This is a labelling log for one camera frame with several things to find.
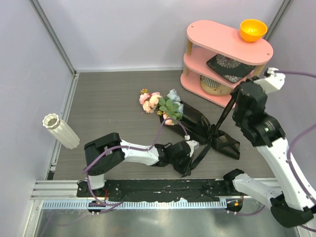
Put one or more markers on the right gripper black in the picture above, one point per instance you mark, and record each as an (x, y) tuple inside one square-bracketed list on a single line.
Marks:
[(234, 92)]

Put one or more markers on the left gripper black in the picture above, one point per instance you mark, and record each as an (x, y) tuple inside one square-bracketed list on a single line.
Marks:
[(185, 170)]

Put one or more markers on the black ribbon with gold lettering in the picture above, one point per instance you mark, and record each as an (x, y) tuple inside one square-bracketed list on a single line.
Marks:
[(220, 140)]

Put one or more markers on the flower bouquet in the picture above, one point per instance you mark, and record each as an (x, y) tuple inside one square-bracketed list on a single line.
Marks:
[(171, 106)]

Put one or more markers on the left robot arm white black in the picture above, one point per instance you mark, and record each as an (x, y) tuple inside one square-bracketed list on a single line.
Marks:
[(105, 153)]

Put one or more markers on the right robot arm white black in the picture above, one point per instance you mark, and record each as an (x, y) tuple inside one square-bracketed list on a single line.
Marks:
[(293, 203)]

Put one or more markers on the white ribbed vase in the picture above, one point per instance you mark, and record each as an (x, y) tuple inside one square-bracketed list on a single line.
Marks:
[(61, 131)]

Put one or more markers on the black floral square plate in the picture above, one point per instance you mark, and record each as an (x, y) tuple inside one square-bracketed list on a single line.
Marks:
[(230, 69)]

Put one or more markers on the beige ceramic bowl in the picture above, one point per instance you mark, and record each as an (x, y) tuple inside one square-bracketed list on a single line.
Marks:
[(213, 87)]

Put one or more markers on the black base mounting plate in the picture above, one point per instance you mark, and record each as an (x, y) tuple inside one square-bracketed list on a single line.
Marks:
[(192, 190)]

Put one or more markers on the pink three-tier shelf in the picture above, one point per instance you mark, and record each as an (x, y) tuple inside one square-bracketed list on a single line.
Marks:
[(206, 39)]

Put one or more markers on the orange plastic bowl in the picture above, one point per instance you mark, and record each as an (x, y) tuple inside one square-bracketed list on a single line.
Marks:
[(252, 30)]

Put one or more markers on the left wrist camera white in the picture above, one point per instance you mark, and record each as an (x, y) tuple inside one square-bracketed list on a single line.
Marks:
[(193, 144)]

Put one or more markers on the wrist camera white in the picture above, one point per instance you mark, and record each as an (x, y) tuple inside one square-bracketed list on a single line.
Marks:
[(273, 80), (193, 144)]

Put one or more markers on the white slotted cable duct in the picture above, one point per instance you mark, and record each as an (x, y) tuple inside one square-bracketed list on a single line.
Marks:
[(92, 204)]

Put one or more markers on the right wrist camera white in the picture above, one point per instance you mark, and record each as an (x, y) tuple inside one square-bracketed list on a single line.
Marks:
[(273, 80)]

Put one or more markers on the aluminium frame rail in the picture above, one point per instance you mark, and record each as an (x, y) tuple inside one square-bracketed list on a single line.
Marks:
[(74, 79)]

